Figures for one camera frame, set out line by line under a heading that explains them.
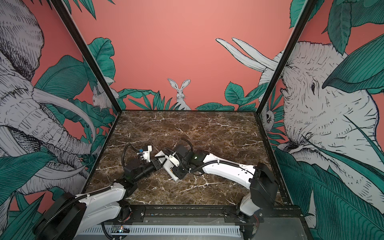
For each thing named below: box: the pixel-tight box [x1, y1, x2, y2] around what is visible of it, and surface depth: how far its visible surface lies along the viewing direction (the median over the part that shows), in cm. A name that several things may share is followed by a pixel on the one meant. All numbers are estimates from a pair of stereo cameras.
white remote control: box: [154, 150, 179, 182], surface depth 80 cm
